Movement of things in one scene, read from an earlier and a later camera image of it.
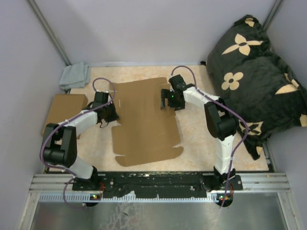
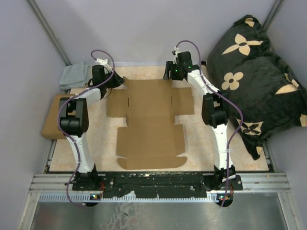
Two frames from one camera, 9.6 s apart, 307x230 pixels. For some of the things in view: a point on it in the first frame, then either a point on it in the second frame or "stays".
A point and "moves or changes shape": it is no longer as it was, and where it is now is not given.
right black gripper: x=166 y=94 → x=169 y=67
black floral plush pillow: x=260 y=86 stays
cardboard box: x=147 y=133 moves or changes shape
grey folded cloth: x=75 y=75 stays
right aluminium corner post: x=272 y=15 stays
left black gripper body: x=111 y=114 → x=108 y=84
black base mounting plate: x=116 y=184 stays
